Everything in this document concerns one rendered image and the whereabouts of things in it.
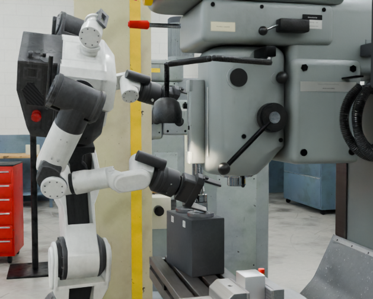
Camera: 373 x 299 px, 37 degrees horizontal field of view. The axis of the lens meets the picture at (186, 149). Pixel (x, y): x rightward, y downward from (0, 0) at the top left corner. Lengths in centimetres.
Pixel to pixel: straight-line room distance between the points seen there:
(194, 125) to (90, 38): 49
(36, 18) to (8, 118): 184
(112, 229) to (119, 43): 103
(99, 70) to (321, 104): 68
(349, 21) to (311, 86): 20
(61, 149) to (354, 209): 86
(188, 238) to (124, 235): 137
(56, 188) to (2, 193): 418
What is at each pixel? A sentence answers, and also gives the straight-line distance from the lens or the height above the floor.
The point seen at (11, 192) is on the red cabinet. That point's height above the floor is 73.
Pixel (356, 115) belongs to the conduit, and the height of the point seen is 146.
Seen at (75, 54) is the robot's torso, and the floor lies 165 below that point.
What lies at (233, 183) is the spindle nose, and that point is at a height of 129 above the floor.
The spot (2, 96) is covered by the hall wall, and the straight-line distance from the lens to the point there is 1040.
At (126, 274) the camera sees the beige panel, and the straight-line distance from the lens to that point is 323.
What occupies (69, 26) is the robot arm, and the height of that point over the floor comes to 176.
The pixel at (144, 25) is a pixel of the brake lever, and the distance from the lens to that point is 149.
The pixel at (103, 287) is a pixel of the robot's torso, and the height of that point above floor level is 89.
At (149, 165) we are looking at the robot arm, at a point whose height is 131.
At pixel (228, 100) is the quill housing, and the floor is 150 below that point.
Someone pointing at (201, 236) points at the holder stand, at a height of 107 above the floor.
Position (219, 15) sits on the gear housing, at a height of 169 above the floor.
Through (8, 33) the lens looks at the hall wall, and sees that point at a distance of 1050.
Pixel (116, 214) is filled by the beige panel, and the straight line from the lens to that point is 315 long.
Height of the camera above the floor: 145
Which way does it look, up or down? 3 degrees down
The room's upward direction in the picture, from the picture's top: straight up
